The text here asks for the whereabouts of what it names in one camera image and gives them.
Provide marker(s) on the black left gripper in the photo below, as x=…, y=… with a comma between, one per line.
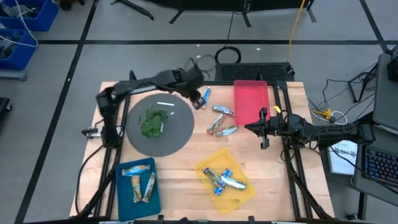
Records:
x=191, y=81

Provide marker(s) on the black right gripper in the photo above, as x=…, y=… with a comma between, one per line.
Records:
x=273, y=126

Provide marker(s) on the green blue granola bar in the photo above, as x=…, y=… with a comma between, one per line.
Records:
x=207, y=93

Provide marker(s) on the blue white granola bar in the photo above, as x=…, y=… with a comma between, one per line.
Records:
x=234, y=183
x=219, y=190

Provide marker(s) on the brown blue granola bar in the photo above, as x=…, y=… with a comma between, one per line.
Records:
x=212, y=176

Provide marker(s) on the yellow plastic bin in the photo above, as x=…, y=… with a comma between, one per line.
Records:
x=239, y=199

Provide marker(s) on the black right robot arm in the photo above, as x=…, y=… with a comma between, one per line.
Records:
x=335, y=132

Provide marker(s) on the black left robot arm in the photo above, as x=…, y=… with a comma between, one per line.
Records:
x=140, y=85

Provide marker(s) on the silver red granola bar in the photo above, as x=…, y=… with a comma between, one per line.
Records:
x=223, y=109
x=227, y=130
x=216, y=123

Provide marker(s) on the red plastic bin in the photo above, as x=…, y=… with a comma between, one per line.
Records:
x=252, y=102

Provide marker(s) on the yellow tape tag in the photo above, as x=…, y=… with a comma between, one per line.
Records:
x=277, y=109

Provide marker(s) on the grey round plate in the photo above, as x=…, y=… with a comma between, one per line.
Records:
x=177, y=133

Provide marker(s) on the black perforated computer case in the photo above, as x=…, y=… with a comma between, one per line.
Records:
x=255, y=72

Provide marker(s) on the black partition screen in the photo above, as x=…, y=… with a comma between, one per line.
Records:
x=217, y=3

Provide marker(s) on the white printed booklet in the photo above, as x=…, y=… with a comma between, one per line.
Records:
x=342, y=158

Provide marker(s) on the black floor stand legs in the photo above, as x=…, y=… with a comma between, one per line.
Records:
x=133, y=7

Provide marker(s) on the black tripod stand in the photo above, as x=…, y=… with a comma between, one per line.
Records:
x=362, y=81

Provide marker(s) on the black backlit keyboard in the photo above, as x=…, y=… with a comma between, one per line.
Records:
x=381, y=165

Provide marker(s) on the grey side table top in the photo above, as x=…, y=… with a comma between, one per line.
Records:
x=385, y=93

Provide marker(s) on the grey keyboard desk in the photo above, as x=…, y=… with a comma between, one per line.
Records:
x=373, y=193

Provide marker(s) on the blue plastic bin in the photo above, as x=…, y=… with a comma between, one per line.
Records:
x=137, y=210

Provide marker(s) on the blue storage crate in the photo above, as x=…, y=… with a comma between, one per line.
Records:
x=23, y=54
x=40, y=18

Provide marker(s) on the black aluminium table frame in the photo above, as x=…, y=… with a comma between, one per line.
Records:
x=217, y=82

